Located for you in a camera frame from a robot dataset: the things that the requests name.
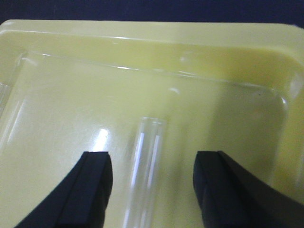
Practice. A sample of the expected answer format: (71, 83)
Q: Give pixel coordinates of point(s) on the yellow plastic tray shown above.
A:
(72, 86)

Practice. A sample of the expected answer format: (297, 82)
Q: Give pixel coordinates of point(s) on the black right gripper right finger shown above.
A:
(229, 196)

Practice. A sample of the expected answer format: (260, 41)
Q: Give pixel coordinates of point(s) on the clear glass test tube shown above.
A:
(144, 174)

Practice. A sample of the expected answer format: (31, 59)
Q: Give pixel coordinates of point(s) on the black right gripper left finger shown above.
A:
(79, 200)

